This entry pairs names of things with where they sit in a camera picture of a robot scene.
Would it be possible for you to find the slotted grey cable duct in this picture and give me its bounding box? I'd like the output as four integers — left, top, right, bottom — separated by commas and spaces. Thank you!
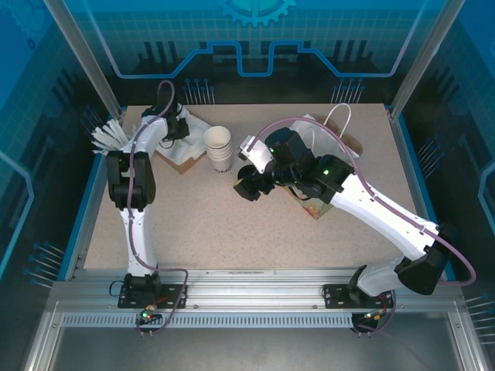
61, 311, 359, 330

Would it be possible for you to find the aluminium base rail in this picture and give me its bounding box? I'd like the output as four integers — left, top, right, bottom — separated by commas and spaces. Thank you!
49, 266, 465, 315

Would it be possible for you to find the stack of white napkins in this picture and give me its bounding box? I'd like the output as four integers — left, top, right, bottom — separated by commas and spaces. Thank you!
154, 106, 213, 163

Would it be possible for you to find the brown cardboard napkin box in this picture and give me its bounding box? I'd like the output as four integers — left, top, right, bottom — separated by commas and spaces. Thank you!
156, 148, 208, 175

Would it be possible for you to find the printed paper gift bag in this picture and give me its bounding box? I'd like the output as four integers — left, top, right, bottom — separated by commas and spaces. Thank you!
285, 103, 367, 221

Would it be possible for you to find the stack of white paper cups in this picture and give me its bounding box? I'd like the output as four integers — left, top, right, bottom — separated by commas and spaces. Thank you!
203, 126, 234, 175

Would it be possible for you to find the aluminium frame post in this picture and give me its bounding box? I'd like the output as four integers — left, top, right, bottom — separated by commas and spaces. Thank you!
41, 0, 127, 119
387, 0, 467, 121

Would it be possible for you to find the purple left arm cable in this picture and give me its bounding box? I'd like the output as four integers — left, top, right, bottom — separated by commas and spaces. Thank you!
127, 80, 190, 337

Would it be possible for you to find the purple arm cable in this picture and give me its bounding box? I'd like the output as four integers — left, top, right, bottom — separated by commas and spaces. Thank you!
127, 80, 190, 337
249, 117, 477, 333

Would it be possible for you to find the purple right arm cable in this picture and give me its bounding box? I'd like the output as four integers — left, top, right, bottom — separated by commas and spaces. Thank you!
249, 117, 477, 333

